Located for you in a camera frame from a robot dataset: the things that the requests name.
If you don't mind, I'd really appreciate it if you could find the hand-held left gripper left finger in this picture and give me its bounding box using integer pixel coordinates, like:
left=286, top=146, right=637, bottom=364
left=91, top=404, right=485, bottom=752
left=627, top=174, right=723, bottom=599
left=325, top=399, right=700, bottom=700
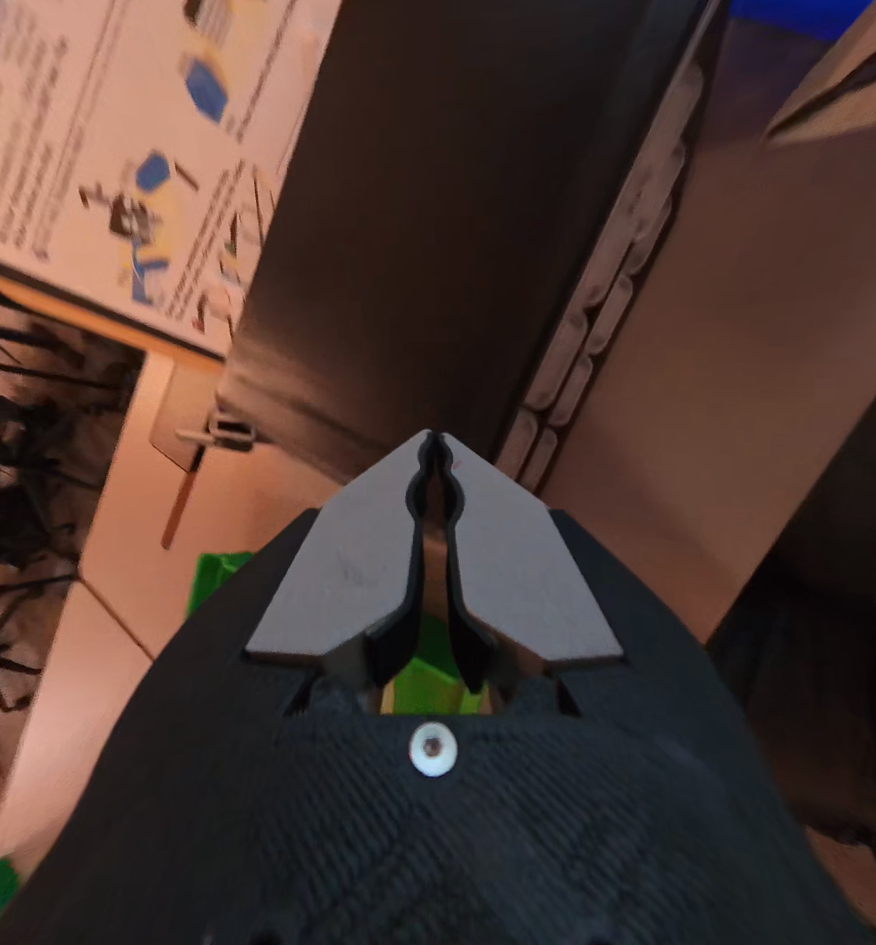
left=243, top=430, right=440, bottom=695

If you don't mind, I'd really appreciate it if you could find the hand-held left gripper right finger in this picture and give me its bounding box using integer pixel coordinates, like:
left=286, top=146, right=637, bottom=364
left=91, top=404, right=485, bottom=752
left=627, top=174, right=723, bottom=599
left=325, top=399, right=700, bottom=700
left=438, top=431, right=625, bottom=695

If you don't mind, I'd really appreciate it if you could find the grid of small cabinet drawers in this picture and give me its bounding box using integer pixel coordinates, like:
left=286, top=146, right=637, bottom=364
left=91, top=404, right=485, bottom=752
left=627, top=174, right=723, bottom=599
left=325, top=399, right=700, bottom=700
left=496, top=63, right=707, bottom=484

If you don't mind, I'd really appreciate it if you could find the black drawer cabinet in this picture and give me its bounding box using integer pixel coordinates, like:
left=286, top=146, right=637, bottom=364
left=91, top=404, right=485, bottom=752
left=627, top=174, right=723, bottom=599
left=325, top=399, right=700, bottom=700
left=215, top=0, right=730, bottom=492

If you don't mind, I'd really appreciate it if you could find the green plastic tray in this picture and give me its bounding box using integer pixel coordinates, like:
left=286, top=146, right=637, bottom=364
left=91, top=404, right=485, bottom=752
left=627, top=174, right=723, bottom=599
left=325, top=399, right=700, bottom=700
left=187, top=550, right=492, bottom=717

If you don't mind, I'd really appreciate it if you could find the printed instruction sheet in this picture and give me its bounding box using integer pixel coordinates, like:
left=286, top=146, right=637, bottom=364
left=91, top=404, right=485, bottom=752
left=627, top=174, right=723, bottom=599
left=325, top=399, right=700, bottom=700
left=0, top=0, right=344, bottom=355

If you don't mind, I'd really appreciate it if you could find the cardboard box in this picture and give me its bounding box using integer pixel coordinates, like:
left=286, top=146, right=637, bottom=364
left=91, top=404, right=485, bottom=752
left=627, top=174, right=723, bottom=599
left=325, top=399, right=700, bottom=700
left=763, top=0, right=876, bottom=149

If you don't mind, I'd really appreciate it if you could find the blue plastic bin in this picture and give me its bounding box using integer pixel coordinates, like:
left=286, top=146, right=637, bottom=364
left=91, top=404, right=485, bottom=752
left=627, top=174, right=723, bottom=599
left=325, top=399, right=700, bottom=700
left=729, top=0, right=876, bottom=43

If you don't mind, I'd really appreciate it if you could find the black cable bundle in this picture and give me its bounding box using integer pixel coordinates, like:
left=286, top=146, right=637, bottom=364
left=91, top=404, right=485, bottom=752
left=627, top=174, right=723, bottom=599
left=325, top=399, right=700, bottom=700
left=0, top=273, right=145, bottom=739

